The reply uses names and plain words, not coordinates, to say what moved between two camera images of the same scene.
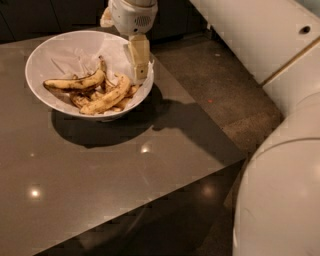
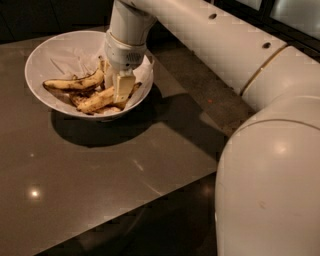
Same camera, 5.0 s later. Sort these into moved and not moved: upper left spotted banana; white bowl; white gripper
Moved: white gripper
Not moved: white bowl; upper left spotted banana
